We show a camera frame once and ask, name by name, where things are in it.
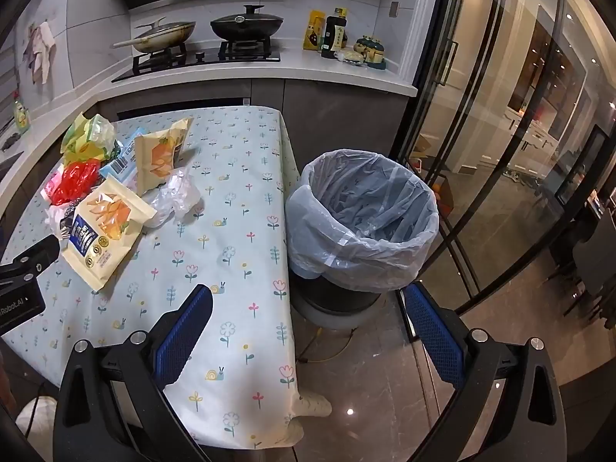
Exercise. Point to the trash bin with clear liner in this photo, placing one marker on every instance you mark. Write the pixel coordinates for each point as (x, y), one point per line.
(375, 260)

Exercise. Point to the blue and white packet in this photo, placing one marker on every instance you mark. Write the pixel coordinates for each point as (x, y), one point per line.
(122, 161)

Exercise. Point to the black packet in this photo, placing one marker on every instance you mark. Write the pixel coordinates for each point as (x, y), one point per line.
(67, 216)

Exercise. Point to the dark dining chair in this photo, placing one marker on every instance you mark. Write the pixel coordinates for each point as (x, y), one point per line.
(592, 260)

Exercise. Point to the black wok with lid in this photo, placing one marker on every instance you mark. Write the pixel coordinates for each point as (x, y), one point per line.
(245, 24)

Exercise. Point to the yellow seasoning bag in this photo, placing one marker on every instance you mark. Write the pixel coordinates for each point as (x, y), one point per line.
(313, 31)

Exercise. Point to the floral tablecloth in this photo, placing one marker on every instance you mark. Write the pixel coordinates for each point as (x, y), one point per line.
(231, 202)

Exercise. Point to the pink packet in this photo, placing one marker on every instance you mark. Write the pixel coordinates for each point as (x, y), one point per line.
(50, 187)

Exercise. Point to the green dish soap bottle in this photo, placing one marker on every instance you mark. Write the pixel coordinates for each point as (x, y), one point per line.
(21, 115)

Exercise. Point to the green seasoning jar set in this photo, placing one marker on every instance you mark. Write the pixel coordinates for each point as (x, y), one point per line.
(373, 53)

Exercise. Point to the white carton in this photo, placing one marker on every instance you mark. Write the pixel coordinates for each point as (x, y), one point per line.
(101, 245)

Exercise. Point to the kitchen counter with cabinets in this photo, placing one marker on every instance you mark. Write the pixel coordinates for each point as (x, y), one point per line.
(337, 106)

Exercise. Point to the black gas stove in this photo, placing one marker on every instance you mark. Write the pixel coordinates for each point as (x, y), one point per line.
(202, 57)

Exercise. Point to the orange snack bag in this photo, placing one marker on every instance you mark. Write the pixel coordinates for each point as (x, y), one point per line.
(159, 163)

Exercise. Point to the red plastic bag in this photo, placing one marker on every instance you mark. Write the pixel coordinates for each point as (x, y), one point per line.
(77, 180)

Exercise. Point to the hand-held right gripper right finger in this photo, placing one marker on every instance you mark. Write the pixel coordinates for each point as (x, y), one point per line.
(433, 332)

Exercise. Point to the glass sliding door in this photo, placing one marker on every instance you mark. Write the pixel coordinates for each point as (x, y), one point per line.
(481, 106)

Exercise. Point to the grey wall outlet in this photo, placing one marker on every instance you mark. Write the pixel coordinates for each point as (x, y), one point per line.
(395, 8)

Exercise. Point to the plastic bag of food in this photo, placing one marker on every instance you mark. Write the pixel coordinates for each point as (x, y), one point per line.
(351, 56)

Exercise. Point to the clear plastic bag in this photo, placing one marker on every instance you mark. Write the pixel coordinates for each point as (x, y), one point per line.
(175, 197)

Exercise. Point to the red box of oranges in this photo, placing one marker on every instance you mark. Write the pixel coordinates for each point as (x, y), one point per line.
(445, 192)

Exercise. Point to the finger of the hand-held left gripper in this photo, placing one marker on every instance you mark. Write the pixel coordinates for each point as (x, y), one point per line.
(36, 257)

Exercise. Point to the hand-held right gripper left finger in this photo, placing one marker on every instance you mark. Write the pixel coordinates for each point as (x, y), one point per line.
(185, 332)

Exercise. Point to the hanging kitchen cloth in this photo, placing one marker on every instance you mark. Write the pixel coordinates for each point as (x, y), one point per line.
(41, 53)

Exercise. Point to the green snack bag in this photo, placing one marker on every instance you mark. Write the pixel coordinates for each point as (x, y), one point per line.
(84, 137)

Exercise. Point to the dark soy sauce bottle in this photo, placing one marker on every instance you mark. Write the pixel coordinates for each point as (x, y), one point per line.
(334, 33)

